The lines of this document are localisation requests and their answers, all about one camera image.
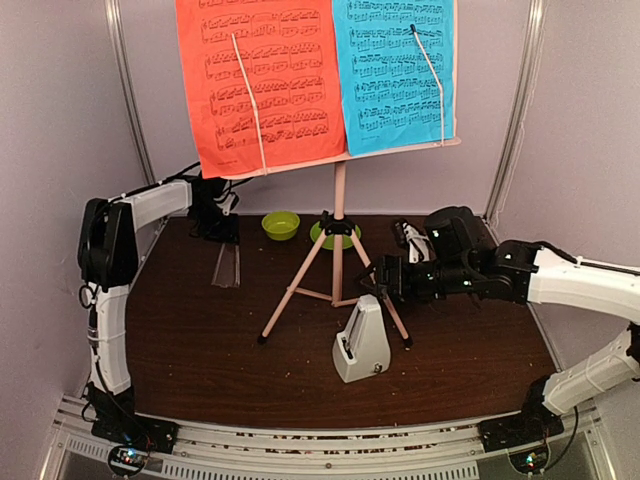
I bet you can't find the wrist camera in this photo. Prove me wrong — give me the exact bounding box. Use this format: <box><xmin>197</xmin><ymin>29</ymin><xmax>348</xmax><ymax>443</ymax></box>
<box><xmin>214</xmin><ymin>191</ymin><xmax>239</xmax><ymax>216</ymax></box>
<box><xmin>392</xmin><ymin>219</ymin><xmax>430</xmax><ymax>264</ymax></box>

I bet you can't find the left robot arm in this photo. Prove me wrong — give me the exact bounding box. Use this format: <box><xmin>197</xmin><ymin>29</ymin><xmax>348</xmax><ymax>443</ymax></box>
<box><xmin>77</xmin><ymin>174</ymin><xmax>239</xmax><ymax>444</ymax></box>

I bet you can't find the small green bowl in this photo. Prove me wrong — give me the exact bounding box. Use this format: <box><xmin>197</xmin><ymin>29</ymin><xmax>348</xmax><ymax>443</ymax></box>
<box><xmin>261</xmin><ymin>211</ymin><xmax>300</xmax><ymax>241</ymax></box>

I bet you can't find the green plate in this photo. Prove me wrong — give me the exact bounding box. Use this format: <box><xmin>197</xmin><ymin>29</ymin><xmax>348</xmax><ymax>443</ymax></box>
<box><xmin>309</xmin><ymin>221</ymin><xmax>362</xmax><ymax>251</ymax></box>

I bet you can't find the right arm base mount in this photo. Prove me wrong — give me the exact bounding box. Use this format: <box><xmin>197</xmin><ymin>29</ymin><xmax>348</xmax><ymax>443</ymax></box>
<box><xmin>478</xmin><ymin>413</ymin><xmax>564</xmax><ymax>475</ymax></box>

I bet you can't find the aluminium front rail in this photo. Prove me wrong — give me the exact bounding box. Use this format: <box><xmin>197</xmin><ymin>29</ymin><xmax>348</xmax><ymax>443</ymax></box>
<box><xmin>39</xmin><ymin>397</ymin><xmax>617</xmax><ymax>479</ymax></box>

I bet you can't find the pink music stand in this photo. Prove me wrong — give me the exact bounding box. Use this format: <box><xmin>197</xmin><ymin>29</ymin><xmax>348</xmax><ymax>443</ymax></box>
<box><xmin>219</xmin><ymin>0</ymin><xmax>462</xmax><ymax>349</ymax></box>

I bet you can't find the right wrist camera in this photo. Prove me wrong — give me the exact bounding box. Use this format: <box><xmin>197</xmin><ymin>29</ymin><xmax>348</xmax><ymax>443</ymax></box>
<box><xmin>392</xmin><ymin>219</ymin><xmax>430</xmax><ymax>264</ymax></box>

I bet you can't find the blue cloth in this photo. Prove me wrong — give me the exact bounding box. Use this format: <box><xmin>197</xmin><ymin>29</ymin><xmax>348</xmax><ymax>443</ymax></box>
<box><xmin>332</xmin><ymin>0</ymin><xmax>456</xmax><ymax>156</ymax></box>

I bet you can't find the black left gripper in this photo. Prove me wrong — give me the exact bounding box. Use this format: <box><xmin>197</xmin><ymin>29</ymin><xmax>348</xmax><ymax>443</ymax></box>
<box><xmin>191</xmin><ymin>201</ymin><xmax>239</xmax><ymax>244</ymax></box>

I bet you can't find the clear metronome cover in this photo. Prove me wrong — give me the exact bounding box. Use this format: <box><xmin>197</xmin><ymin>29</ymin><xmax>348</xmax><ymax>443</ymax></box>
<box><xmin>212</xmin><ymin>243</ymin><xmax>241</xmax><ymax>288</ymax></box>

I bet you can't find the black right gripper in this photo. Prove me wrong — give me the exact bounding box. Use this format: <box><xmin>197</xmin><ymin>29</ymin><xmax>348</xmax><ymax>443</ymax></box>
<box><xmin>353</xmin><ymin>256</ymin><xmax>476</xmax><ymax>306</ymax></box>

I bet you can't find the red sheet music mat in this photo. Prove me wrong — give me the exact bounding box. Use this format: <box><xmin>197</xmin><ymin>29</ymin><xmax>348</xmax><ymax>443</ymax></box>
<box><xmin>175</xmin><ymin>0</ymin><xmax>346</xmax><ymax>178</ymax></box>

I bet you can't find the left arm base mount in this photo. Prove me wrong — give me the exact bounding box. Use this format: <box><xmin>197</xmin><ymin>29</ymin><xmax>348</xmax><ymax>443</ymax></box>
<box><xmin>91</xmin><ymin>416</ymin><xmax>179</xmax><ymax>477</ymax></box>

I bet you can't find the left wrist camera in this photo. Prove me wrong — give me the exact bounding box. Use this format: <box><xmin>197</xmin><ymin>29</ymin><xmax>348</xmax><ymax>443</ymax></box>
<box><xmin>214</xmin><ymin>191</ymin><xmax>239</xmax><ymax>216</ymax></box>

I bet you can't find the grey metronome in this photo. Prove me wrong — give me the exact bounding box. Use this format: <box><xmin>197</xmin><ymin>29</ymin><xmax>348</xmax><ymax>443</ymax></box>
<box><xmin>332</xmin><ymin>294</ymin><xmax>391</xmax><ymax>383</ymax></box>

